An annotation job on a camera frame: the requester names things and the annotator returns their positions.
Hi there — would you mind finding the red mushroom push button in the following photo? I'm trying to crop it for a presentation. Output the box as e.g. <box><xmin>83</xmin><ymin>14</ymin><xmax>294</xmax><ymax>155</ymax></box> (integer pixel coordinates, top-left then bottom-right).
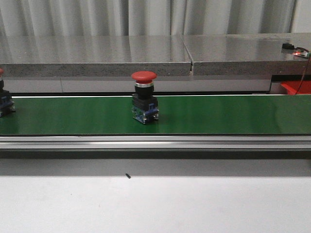
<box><xmin>0</xmin><ymin>68</ymin><xmax>16</xmax><ymax>117</ymax></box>
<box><xmin>132</xmin><ymin>71</ymin><xmax>159</xmax><ymax>124</ymax></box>

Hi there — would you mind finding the green conveyor belt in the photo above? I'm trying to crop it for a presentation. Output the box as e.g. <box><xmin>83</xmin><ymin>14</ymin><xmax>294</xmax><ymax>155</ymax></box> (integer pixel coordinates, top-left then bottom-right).
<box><xmin>0</xmin><ymin>95</ymin><xmax>311</xmax><ymax>135</ymax></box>

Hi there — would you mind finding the grey stone counter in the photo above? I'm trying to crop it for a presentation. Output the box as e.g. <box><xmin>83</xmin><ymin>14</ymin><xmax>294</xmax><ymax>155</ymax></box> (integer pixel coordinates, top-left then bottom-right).
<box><xmin>0</xmin><ymin>33</ymin><xmax>311</xmax><ymax>94</ymax></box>

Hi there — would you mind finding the red plastic bin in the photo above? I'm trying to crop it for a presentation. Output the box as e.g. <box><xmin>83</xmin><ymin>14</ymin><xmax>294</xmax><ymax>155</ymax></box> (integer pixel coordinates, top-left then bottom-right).
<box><xmin>281</xmin><ymin>81</ymin><xmax>311</xmax><ymax>95</ymax></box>

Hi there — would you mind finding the small sensor circuit board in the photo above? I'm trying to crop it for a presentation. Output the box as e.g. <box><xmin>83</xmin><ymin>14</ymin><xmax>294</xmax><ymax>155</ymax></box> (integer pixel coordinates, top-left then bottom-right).
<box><xmin>282</xmin><ymin>43</ymin><xmax>311</xmax><ymax>58</ymax></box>

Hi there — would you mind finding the white pleated curtain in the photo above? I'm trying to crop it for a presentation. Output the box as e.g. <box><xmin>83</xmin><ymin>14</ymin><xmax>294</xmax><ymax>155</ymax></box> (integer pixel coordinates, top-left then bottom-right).
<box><xmin>0</xmin><ymin>0</ymin><xmax>311</xmax><ymax>36</ymax></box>

